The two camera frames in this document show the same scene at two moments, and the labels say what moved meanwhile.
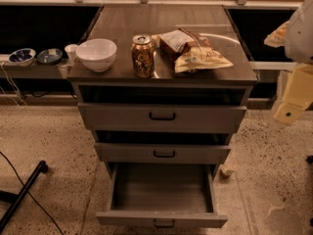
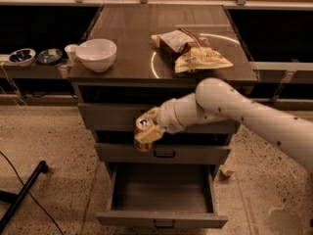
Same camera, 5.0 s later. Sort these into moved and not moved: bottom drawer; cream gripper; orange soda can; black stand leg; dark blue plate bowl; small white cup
Moved: orange soda can; cream gripper
Not moved: black stand leg; dark blue plate bowl; bottom drawer; small white cup
